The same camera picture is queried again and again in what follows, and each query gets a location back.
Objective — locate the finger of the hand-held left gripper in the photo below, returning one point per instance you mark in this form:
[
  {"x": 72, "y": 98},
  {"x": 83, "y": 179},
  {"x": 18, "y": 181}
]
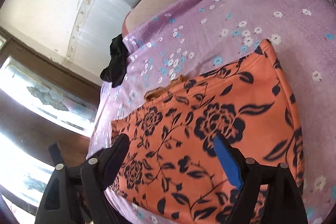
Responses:
[{"x": 56, "y": 154}]

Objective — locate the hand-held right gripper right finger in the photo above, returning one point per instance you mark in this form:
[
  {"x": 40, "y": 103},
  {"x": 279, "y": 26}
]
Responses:
[{"x": 228, "y": 165}]

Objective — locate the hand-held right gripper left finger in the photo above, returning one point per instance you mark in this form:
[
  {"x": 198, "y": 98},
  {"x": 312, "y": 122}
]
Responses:
[{"x": 115, "y": 158}]

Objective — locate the orange black floral garment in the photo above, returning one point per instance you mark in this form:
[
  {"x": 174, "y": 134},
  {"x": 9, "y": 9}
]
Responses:
[{"x": 199, "y": 129}]

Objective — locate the black cloth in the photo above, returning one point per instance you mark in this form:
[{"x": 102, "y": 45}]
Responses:
[{"x": 115, "y": 64}]

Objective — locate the purple floral bedsheet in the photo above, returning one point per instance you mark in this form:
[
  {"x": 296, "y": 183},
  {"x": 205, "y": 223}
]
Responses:
[{"x": 223, "y": 29}]

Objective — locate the wooden frame window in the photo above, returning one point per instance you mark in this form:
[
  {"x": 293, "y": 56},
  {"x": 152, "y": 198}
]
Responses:
[{"x": 42, "y": 98}]

